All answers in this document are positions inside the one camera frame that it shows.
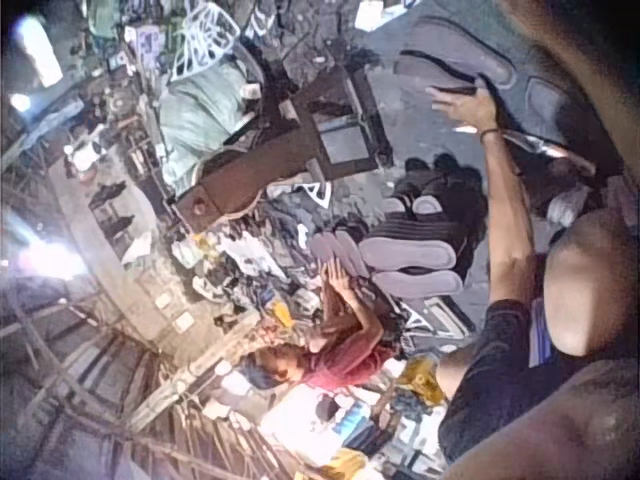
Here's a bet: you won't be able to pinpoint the person's left hand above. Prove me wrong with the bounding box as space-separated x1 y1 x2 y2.
428 73 502 138

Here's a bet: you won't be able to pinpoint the grey shoe sole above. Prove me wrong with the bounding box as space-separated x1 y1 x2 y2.
393 13 601 151

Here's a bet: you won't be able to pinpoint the pile of black shoes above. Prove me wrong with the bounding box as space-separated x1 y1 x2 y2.
383 153 489 281

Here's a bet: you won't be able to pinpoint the silver metal tool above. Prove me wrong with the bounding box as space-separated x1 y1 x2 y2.
502 127 599 175

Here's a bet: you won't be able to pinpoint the wide grey insole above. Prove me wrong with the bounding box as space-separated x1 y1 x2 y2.
357 234 459 272

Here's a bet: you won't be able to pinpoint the narrow grey insole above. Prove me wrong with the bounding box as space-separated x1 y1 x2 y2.
332 228 375 279
306 232 346 267

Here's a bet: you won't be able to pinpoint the person's legs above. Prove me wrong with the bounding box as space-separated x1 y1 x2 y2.
542 202 640 359

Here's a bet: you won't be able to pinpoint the pale green sack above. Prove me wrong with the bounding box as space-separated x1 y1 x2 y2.
157 63 264 194

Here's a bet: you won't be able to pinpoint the heap of shoe parts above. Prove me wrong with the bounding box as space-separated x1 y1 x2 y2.
172 182 384 326

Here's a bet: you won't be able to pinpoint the yellow plastic bag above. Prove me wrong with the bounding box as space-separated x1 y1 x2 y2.
395 353 447 407

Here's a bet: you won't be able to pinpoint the heap of bags and packets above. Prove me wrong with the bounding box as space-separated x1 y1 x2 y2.
209 359 451 480

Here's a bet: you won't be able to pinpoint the cluttered workshop shelf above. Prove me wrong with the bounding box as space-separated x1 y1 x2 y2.
47 134 201 346

